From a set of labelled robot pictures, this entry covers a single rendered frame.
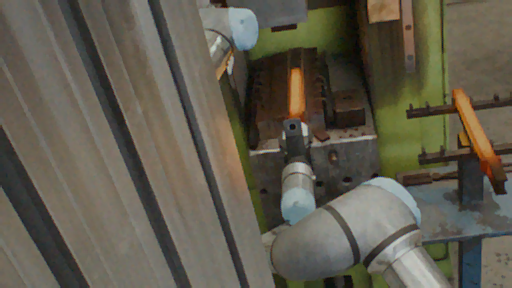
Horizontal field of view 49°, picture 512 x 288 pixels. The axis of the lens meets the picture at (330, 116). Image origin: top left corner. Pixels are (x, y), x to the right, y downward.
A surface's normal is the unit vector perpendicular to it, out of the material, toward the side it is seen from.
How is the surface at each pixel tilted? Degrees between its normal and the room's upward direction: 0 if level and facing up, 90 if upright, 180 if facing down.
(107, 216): 90
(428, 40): 90
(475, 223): 0
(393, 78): 90
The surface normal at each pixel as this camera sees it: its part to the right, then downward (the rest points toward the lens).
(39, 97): 0.97, 0.00
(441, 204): -0.13, -0.83
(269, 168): 0.06, 0.55
